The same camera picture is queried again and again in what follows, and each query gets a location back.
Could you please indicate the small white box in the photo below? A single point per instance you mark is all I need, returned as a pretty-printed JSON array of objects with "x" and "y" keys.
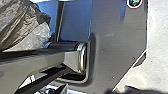
[{"x": 55, "y": 90}]

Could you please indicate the silver base bolt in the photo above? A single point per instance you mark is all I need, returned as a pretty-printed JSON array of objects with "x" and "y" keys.
[{"x": 134, "y": 2}]

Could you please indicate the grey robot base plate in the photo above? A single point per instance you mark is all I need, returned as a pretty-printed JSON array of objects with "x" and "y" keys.
[{"x": 113, "y": 43}]

